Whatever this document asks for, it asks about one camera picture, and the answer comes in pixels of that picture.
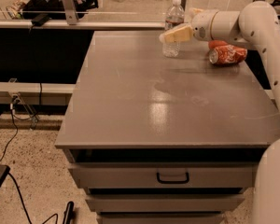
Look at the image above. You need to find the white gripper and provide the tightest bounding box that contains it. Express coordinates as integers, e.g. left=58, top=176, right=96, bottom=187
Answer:
left=159, top=7, right=218, bottom=44

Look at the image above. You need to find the clear plastic water bottle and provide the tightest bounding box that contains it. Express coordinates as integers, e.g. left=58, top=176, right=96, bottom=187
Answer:
left=162, top=0, right=185, bottom=58

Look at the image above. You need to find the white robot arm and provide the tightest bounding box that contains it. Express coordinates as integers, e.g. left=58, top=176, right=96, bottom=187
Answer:
left=160, top=1, right=280, bottom=224

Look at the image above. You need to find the red apple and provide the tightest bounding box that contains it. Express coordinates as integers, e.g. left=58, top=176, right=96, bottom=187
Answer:
left=208, top=40, right=227, bottom=49

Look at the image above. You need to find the crushed orange soda can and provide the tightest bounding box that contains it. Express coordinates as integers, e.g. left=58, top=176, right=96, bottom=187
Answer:
left=209, top=45, right=247, bottom=65

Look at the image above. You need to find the grey drawer cabinet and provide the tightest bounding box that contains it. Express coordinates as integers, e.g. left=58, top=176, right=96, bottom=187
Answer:
left=54, top=30, right=280, bottom=224

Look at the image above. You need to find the seated person in background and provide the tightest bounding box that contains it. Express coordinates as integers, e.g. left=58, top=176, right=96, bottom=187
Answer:
left=7, top=0, right=100, bottom=21

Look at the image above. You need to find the black power adapter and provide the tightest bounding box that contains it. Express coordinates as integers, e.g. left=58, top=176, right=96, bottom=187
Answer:
left=31, top=14, right=49, bottom=26

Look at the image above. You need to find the top grey drawer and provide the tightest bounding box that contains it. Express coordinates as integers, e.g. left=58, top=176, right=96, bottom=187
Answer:
left=68, top=162, right=258, bottom=189

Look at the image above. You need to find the grey drawer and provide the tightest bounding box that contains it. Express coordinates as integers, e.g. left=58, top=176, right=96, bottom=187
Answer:
left=86, top=194, right=245, bottom=213
left=68, top=162, right=258, bottom=189
left=97, top=213, right=223, bottom=224

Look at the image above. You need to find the middle grey drawer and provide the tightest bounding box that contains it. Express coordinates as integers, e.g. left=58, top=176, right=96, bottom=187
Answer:
left=86, top=194, right=245, bottom=213

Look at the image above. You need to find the bottom grey drawer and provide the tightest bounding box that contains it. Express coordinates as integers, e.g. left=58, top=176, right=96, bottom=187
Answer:
left=97, top=213, right=223, bottom=224

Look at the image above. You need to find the black tool on floor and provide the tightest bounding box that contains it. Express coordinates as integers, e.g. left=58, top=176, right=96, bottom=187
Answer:
left=63, top=201, right=74, bottom=224

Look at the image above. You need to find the left metal bracket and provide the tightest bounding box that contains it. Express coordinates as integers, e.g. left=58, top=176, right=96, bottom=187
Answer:
left=62, top=0, right=78, bottom=25

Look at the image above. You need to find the black drawer handle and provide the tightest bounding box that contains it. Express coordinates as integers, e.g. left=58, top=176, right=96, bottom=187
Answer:
left=156, top=173, right=190, bottom=185

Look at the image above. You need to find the black floor cable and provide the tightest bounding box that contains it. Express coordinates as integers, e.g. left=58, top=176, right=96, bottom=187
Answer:
left=0, top=82, right=59, bottom=224

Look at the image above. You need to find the wall power outlet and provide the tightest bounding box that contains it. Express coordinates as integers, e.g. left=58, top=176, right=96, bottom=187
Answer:
left=9, top=92, right=21, bottom=105

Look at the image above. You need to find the grey window ledge rail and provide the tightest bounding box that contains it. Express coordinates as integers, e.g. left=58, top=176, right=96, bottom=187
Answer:
left=0, top=20, right=164, bottom=31

